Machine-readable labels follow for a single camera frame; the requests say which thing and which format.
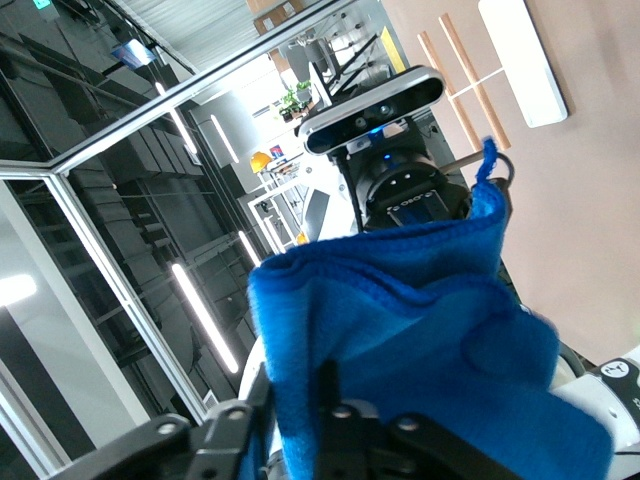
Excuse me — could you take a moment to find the white rack with wooden bars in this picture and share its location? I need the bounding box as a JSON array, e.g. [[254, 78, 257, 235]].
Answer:
[[417, 0, 571, 174]]

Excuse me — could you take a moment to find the aluminium cell frame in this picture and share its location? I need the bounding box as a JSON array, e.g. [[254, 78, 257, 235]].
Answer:
[[0, 0, 381, 480]]

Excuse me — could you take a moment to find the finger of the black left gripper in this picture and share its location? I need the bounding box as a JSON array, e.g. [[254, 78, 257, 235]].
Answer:
[[387, 191, 453, 229], [449, 183, 474, 221]]

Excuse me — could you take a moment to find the blue microfibre towel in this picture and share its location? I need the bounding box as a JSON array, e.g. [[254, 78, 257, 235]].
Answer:
[[248, 138, 615, 480]]

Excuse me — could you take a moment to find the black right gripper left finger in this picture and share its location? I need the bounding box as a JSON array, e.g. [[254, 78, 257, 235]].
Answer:
[[49, 369, 274, 480]]

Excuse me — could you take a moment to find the brown cardboard box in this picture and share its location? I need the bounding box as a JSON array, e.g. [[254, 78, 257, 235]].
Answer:
[[246, 0, 314, 36]]

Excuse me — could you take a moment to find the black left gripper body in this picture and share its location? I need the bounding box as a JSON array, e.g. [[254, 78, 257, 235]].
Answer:
[[344, 118, 451, 232]]

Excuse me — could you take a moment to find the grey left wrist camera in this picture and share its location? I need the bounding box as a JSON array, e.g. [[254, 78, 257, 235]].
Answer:
[[298, 64, 446, 157]]

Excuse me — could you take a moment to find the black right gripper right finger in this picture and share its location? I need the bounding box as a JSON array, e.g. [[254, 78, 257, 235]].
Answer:
[[314, 359, 526, 480]]

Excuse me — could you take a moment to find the green potted plant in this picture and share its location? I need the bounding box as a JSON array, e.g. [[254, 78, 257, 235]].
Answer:
[[276, 80, 314, 122]]

